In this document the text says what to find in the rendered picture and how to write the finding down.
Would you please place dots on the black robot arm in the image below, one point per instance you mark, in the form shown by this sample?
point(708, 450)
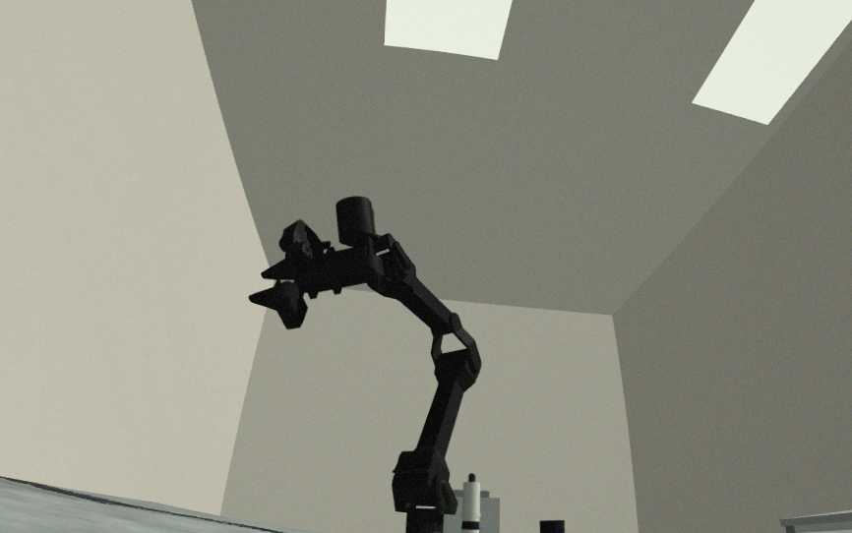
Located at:
point(421, 476)

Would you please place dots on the black marker cap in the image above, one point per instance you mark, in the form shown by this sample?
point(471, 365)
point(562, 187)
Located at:
point(552, 526)

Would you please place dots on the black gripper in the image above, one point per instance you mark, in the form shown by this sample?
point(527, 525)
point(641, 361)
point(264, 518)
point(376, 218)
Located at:
point(287, 297)

